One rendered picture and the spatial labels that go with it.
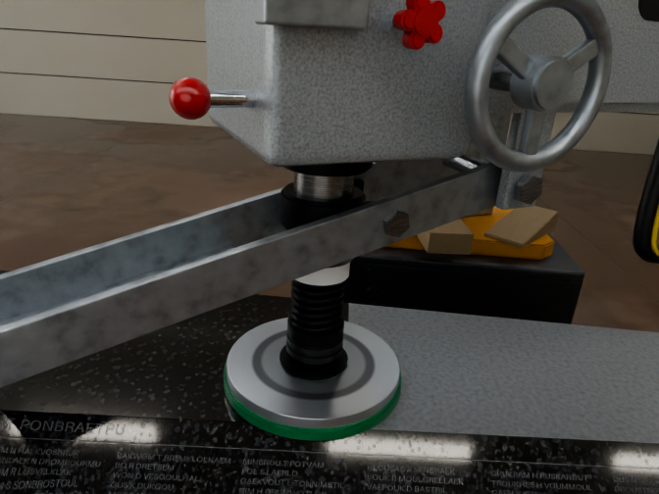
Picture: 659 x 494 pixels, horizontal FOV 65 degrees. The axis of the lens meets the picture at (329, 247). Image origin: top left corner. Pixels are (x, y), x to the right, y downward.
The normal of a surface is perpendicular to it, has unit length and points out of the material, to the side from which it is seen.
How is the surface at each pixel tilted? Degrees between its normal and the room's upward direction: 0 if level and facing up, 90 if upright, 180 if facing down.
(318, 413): 0
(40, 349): 90
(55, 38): 90
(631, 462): 45
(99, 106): 90
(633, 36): 90
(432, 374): 0
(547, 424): 0
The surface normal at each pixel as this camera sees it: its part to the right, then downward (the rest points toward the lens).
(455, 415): 0.06, -0.92
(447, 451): 0.04, -0.38
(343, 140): 0.41, 0.37
